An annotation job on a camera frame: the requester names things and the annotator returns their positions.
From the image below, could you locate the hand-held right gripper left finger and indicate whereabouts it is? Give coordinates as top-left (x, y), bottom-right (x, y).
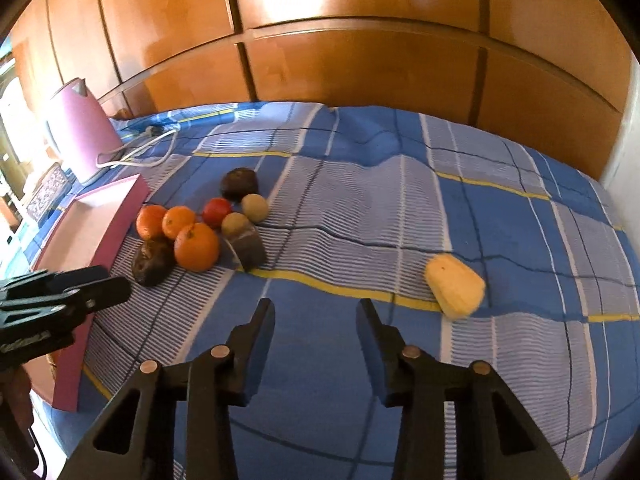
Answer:
top-left (59, 298), bottom-right (277, 480)

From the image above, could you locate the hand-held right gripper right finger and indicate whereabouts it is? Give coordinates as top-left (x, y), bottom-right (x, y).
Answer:
top-left (356, 298), bottom-right (572, 480)

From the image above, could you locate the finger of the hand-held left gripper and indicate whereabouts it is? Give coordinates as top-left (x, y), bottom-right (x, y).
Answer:
top-left (31, 266), bottom-right (109, 295)
top-left (60, 276), bottom-right (132, 317)

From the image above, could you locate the pink tray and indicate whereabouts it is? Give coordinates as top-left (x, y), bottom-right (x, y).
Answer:
top-left (32, 174), bottom-right (151, 413)

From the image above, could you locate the oblong dark brown fruit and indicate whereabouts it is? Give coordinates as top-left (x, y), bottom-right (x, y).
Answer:
top-left (131, 239), bottom-right (175, 287)

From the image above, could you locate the small orange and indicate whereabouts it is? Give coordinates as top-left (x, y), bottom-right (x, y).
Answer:
top-left (162, 206), bottom-right (197, 240)
top-left (136, 204), bottom-right (168, 241)

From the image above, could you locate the grey brown cut fruit piece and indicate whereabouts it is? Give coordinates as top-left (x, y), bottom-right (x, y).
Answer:
top-left (223, 227), bottom-right (268, 272)

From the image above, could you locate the large orange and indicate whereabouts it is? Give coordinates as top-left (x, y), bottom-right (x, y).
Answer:
top-left (173, 222), bottom-right (221, 272)

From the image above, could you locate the small tan round fruit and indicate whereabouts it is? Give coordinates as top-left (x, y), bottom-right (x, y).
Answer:
top-left (241, 193), bottom-right (269, 223)
top-left (221, 212), bottom-right (250, 238)

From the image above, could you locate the red tomato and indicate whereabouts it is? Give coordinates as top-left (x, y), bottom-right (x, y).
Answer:
top-left (202, 197), bottom-right (232, 229)

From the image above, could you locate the patterned box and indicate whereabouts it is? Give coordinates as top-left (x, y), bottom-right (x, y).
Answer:
top-left (25, 164), bottom-right (70, 222)

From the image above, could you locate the yellow sponge block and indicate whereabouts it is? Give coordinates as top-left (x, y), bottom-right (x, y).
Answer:
top-left (424, 254), bottom-right (487, 321)

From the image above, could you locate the pink electric kettle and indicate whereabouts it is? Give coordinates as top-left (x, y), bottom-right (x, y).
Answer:
top-left (48, 78), bottom-right (124, 184)

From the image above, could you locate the blue plaid blanket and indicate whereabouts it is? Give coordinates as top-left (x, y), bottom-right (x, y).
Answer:
top-left (30, 102), bottom-right (640, 480)

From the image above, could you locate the round dark brown fruit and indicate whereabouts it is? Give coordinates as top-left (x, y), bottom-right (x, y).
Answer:
top-left (220, 167), bottom-right (260, 201)

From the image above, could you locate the wooden wardrobe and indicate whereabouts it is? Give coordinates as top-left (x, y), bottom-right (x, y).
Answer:
top-left (10, 0), bottom-right (633, 178)

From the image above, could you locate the white power cable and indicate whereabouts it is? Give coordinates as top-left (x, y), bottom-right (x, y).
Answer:
top-left (96, 126), bottom-right (179, 169)

